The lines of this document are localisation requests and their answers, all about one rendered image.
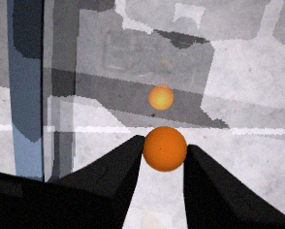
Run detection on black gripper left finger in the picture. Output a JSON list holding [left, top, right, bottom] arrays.
[[0, 135, 144, 229]]

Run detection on clear low corner walls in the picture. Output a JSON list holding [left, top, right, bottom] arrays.
[[43, 0, 79, 182]]

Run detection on clear low wall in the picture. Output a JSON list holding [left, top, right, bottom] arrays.
[[7, 0, 45, 181]]

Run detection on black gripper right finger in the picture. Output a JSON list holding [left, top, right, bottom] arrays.
[[182, 144, 285, 229]]

